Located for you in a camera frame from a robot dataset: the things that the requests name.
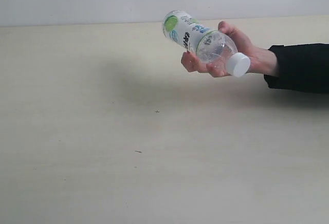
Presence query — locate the person's open hand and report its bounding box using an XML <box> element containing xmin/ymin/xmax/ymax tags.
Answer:
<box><xmin>180</xmin><ymin>21</ymin><xmax>280</xmax><ymax>78</ymax></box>

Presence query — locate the lime label clear bottle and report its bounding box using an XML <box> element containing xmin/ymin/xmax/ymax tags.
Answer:
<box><xmin>162</xmin><ymin>10</ymin><xmax>250</xmax><ymax>77</ymax></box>

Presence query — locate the black sleeved forearm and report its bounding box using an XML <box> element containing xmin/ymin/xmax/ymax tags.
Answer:
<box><xmin>264</xmin><ymin>44</ymin><xmax>328</xmax><ymax>94</ymax></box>

